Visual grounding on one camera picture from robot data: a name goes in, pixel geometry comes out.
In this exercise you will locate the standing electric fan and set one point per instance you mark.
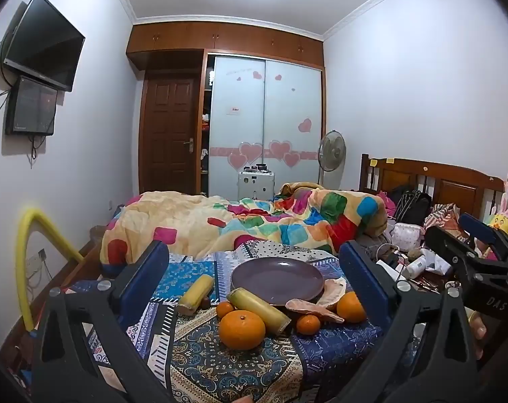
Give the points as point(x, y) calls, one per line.
point(332, 149)

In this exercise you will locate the large peeled pomelo segment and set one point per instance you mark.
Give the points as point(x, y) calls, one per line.
point(312, 308)

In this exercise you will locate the brown chestnut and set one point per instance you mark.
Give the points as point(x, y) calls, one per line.
point(205, 302)

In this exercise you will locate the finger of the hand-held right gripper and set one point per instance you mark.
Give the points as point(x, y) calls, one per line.
point(449, 245)
point(482, 226)

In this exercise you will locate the yellow foam tube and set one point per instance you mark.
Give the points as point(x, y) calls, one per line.
point(25, 268)

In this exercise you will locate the white plastic bottle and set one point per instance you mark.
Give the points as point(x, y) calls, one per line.
point(417, 266)

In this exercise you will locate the small orange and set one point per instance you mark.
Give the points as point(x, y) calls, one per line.
point(308, 324)
point(225, 309)

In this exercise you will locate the colourful patchwork blanket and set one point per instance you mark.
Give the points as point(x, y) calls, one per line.
point(237, 218)

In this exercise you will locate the brown wooden door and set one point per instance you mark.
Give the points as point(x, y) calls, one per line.
point(170, 134)

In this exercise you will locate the yellow banana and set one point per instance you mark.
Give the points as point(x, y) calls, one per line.
point(197, 291)
point(258, 308)

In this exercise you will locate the purple plate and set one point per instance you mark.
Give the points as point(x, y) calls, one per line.
point(275, 279)

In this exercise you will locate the wooden bed headboard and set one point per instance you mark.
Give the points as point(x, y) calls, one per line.
point(447, 180)

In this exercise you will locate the small wall-mounted monitor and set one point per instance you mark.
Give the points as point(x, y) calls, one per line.
point(31, 107)

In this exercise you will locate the medium orange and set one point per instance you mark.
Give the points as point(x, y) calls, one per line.
point(351, 306)

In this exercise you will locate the white boxy appliance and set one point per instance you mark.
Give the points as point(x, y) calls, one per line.
point(256, 182)

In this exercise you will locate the person's right hand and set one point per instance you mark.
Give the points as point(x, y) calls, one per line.
point(477, 333)

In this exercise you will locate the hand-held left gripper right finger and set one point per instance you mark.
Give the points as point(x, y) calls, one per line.
point(363, 279)

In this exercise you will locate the wooden wardrobe with heart stickers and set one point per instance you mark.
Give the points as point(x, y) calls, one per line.
point(258, 113)

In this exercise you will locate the wall-mounted black television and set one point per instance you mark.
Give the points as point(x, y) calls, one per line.
point(44, 42)

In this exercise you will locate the black backpack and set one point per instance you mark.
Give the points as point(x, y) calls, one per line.
point(412, 206)

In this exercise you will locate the large orange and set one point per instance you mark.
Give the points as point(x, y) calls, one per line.
point(242, 329)

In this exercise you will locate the pink cloth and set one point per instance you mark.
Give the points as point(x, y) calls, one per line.
point(389, 206)

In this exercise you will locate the small peeled pomelo segment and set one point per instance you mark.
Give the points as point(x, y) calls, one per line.
point(334, 289)

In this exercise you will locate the yellow chick plush toy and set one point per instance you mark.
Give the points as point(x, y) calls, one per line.
point(502, 220)

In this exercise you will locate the white pink quilted pouch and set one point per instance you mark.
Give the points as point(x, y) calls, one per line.
point(406, 236)

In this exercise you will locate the blue patterned bed sheet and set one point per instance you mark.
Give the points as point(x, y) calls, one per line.
point(220, 365)

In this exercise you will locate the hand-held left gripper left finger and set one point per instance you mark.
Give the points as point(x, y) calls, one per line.
point(142, 279)

